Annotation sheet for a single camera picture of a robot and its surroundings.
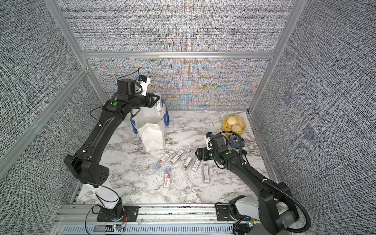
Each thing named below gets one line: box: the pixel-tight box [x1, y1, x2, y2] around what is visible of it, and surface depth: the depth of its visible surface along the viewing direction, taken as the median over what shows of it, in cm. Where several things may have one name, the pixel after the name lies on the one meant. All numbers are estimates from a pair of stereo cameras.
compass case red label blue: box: [153, 153, 170, 171], surface depth 92 cm
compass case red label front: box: [164, 166, 173, 189], surface depth 85 cm
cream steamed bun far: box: [226, 116, 238, 126], surface depth 106 cm
